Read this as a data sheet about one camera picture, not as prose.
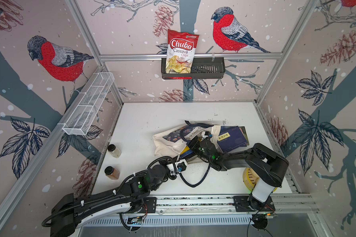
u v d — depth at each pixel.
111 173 0.76
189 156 0.86
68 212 0.44
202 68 1.07
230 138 0.94
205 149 0.69
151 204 0.73
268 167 0.47
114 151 0.85
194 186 0.79
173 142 0.78
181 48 0.83
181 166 0.61
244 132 1.00
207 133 0.84
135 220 0.71
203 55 0.94
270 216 0.70
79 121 0.71
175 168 0.60
